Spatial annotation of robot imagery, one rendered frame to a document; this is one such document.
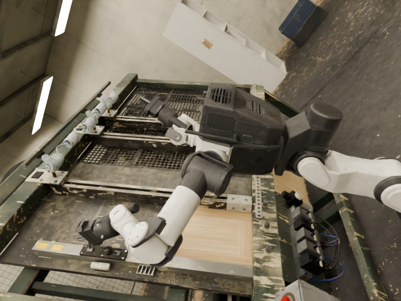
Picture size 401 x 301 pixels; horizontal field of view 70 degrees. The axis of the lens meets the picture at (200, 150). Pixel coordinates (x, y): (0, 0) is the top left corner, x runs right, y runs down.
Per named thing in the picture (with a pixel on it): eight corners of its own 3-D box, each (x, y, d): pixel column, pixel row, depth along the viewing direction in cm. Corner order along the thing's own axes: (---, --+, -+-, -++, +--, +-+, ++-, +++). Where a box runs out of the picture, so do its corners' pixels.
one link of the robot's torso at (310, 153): (324, 134, 114) (295, 129, 114) (332, 154, 103) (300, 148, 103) (312, 159, 121) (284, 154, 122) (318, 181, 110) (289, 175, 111)
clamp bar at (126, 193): (250, 217, 143) (256, 181, 129) (31, 194, 156) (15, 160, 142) (250, 203, 151) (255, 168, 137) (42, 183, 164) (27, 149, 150)
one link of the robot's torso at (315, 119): (339, 104, 105) (291, 95, 106) (349, 121, 95) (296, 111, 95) (311, 162, 122) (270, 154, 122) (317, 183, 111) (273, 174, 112)
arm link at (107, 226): (116, 245, 109) (138, 237, 104) (96, 227, 105) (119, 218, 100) (126, 223, 118) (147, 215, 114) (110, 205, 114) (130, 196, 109)
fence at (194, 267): (252, 282, 115) (253, 277, 113) (34, 254, 126) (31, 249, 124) (252, 271, 119) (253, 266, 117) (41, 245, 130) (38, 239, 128)
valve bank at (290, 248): (358, 288, 108) (308, 263, 103) (329, 302, 116) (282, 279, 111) (328, 196, 148) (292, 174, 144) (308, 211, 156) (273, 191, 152)
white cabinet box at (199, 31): (287, 74, 467) (178, 1, 427) (265, 101, 501) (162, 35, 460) (284, 61, 516) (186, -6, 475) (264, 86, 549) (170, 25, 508)
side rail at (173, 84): (249, 98, 270) (250, 87, 263) (136, 92, 282) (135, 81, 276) (249, 95, 276) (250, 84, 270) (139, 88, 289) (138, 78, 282)
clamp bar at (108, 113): (250, 138, 202) (253, 108, 188) (91, 126, 215) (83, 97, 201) (250, 131, 210) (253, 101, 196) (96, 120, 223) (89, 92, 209)
